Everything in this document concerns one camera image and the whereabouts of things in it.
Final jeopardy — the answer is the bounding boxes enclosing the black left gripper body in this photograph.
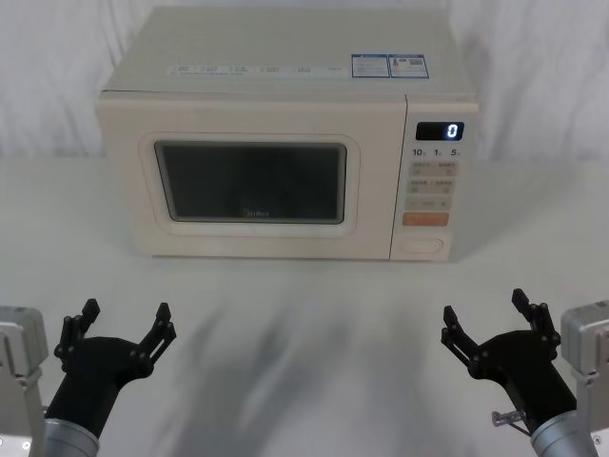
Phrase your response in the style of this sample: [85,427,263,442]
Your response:
[44,335,146,442]

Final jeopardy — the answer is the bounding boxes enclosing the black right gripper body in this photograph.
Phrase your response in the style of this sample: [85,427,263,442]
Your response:
[473,329,578,430]

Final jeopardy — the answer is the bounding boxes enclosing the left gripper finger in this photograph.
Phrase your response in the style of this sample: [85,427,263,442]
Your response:
[53,297,102,370]
[126,301,178,379]

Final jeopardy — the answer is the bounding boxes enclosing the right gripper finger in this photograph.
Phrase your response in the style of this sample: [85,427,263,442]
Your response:
[440,305,492,382]
[510,288,563,367]

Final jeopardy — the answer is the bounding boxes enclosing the white table cloth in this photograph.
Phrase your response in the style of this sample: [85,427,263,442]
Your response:
[0,152,609,457]

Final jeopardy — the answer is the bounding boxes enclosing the cream microwave oven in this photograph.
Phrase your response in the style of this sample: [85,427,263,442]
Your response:
[94,5,483,262]

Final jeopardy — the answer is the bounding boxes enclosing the white curtain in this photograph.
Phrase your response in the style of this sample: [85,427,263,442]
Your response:
[0,0,609,161]

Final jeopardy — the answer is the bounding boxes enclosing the thin cable with silver plug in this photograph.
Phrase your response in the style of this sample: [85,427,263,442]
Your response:
[490,409,535,437]

